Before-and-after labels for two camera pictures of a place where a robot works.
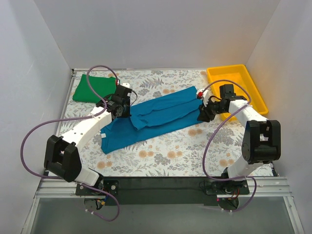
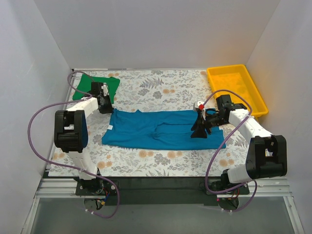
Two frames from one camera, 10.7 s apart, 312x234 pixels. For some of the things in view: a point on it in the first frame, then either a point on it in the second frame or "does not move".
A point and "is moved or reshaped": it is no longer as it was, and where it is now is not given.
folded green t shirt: x=105 y=86 does not move
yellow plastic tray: x=239 y=73 does not move
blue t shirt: x=179 y=108 is moved or reshaped
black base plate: x=164 y=191 does not move
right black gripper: x=204 y=113 to x=203 y=121
